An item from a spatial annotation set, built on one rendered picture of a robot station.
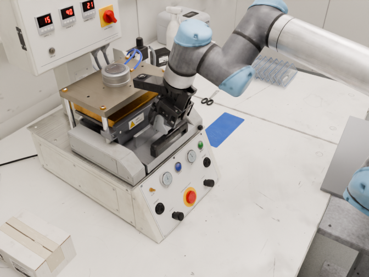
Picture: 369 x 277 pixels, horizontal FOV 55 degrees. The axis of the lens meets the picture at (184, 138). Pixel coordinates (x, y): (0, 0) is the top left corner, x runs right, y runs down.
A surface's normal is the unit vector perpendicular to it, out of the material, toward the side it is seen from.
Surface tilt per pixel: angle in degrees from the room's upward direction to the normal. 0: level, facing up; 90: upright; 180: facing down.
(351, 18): 90
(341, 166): 45
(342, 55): 51
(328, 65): 89
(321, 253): 0
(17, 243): 2
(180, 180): 65
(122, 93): 0
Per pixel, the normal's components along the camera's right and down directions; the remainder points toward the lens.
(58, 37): 0.81, 0.37
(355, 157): -0.39, -0.18
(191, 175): 0.73, 0.00
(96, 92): 0.00, -0.78
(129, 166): 0.52, -0.36
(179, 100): -0.59, 0.50
